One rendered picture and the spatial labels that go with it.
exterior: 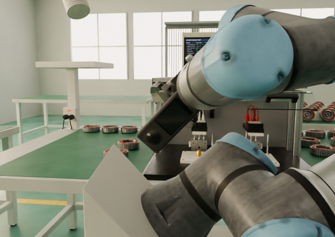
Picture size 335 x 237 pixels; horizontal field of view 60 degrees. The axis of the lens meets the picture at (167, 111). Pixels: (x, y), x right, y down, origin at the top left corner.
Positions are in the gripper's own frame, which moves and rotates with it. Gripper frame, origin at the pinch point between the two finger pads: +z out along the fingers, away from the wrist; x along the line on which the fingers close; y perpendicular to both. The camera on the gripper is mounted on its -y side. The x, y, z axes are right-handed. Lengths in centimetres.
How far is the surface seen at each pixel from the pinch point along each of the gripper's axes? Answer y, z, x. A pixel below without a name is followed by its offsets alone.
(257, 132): 35, 56, -40
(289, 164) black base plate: 31, 47, -55
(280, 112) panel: 56, 69, -47
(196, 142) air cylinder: 16, 73, -26
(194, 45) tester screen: 46, 64, 6
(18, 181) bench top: -45, 61, 16
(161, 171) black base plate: -6, 51, -19
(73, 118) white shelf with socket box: -16, 144, 31
